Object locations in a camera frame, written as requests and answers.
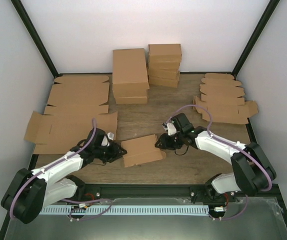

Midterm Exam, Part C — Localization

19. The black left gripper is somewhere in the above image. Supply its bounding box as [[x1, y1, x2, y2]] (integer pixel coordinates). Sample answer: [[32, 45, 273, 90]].
[[94, 141, 128, 164]]

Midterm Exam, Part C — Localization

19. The small brown cardboard box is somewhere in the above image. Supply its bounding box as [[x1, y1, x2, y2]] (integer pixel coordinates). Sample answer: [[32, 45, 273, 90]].
[[121, 134, 167, 168]]

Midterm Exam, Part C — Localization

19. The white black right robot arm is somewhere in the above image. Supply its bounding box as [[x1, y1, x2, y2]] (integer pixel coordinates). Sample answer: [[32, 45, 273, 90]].
[[155, 113, 277, 202]]

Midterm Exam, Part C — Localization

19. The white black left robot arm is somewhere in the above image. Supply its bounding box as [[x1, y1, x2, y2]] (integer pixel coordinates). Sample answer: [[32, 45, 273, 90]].
[[0, 127, 127, 224]]

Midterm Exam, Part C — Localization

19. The large folded cardboard box bottom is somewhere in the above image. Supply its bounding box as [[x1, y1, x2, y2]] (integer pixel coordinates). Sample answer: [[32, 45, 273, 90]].
[[115, 96, 148, 105]]

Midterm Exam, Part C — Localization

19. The large folded cardboard box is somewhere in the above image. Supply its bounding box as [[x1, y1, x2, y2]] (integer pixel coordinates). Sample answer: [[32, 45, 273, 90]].
[[112, 48, 150, 98], [115, 96, 148, 105]]

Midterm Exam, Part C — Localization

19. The small folded box bottom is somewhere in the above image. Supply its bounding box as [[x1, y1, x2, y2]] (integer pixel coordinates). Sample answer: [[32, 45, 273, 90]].
[[148, 77, 179, 88]]

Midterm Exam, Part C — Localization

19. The large folded cardboard box top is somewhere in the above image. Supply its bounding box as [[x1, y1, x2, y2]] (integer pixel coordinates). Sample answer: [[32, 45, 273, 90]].
[[112, 48, 150, 98]]

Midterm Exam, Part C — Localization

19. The small folded box stack top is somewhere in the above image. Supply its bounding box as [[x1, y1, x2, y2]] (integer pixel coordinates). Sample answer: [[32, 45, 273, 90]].
[[148, 43, 182, 62]]

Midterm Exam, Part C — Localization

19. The large flat cardboard blank front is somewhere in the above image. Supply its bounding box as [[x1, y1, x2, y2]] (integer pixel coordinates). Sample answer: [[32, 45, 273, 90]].
[[24, 104, 118, 155]]

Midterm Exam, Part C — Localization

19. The large flat cardboard blank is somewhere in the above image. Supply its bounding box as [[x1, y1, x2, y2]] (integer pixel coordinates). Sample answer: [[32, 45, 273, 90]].
[[47, 75, 110, 107], [24, 104, 118, 155]]

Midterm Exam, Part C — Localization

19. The large flat cardboard blank rear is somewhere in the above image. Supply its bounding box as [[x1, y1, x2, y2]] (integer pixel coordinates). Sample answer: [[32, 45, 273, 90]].
[[47, 75, 110, 107]]

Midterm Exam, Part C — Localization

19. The stack of small flat blanks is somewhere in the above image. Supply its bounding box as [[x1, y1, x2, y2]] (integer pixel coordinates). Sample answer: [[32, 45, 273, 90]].
[[193, 73, 259, 125]]

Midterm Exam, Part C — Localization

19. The clear acrylic cover plate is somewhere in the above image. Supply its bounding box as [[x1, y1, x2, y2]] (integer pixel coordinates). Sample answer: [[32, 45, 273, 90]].
[[4, 198, 287, 240]]

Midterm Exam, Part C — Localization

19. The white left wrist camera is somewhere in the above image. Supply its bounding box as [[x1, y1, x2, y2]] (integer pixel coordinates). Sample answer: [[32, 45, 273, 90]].
[[101, 132, 115, 147]]

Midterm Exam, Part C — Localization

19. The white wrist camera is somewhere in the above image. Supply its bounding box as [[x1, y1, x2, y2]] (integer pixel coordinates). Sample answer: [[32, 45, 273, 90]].
[[162, 120, 178, 136], [101, 132, 115, 147]]

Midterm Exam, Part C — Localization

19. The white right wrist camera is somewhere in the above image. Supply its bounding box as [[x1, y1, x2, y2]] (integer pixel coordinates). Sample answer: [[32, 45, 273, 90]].
[[162, 120, 178, 136]]

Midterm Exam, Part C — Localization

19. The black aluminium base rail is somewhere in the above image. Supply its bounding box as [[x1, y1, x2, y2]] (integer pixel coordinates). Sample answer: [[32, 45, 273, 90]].
[[45, 183, 279, 204]]

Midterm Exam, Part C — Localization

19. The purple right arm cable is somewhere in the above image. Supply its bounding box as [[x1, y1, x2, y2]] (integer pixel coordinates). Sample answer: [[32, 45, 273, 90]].
[[167, 104, 273, 192]]

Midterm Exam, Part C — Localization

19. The light blue slotted cable duct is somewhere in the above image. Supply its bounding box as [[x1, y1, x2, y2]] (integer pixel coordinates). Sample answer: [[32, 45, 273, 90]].
[[40, 205, 209, 216]]

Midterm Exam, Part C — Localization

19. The black frame post left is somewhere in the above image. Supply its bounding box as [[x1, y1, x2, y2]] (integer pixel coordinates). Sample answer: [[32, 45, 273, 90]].
[[11, 0, 60, 78]]

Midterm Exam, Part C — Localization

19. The black frame post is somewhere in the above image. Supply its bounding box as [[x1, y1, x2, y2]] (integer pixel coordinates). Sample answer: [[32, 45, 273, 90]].
[[231, 0, 280, 77], [11, 0, 60, 78]]

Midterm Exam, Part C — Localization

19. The black frame post right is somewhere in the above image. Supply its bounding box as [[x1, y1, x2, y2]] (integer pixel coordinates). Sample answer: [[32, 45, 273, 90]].
[[231, 0, 280, 77]]

